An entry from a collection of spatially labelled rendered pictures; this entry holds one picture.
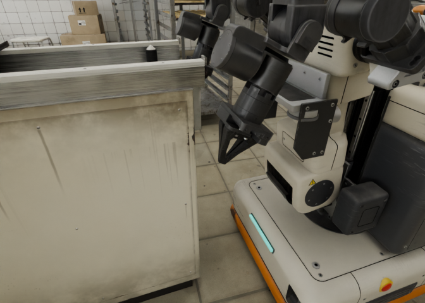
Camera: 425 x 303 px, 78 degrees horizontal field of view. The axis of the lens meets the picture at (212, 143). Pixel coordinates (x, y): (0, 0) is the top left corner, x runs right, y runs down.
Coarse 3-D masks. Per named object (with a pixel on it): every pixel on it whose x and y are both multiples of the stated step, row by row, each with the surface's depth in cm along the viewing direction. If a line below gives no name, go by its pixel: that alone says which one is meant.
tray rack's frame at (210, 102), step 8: (184, 40) 249; (184, 48) 252; (184, 56) 256; (200, 88) 274; (208, 88) 274; (200, 96) 253; (208, 96) 253; (216, 96) 253; (200, 104) 235; (208, 104) 235; (216, 104) 235; (208, 112) 222; (216, 112) 225
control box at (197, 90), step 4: (196, 88) 68; (196, 92) 69; (196, 96) 69; (196, 100) 70; (196, 104) 70; (196, 108) 71; (200, 108) 72; (196, 112) 71; (200, 112) 72; (196, 116) 72; (200, 116) 73; (196, 120) 73; (200, 120) 73; (196, 124) 73; (200, 124) 74; (196, 128) 74; (200, 128) 74
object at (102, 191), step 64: (0, 128) 54; (64, 128) 58; (128, 128) 62; (192, 128) 68; (0, 192) 60; (64, 192) 65; (128, 192) 71; (192, 192) 79; (0, 256) 68; (64, 256) 75; (128, 256) 83; (192, 256) 93
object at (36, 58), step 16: (16, 48) 74; (32, 48) 74; (48, 48) 75; (64, 48) 76; (80, 48) 77; (96, 48) 78; (112, 48) 80; (128, 48) 81; (144, 48) 83; (160, 48) 84; (176, 48) 86; (0, 64) 73; (16, 64) 74; (32, 64) 75; (48, 64) 77; (64, 64) 78; (80, 64) 79; (96, 64) 81; (112, 64) 82
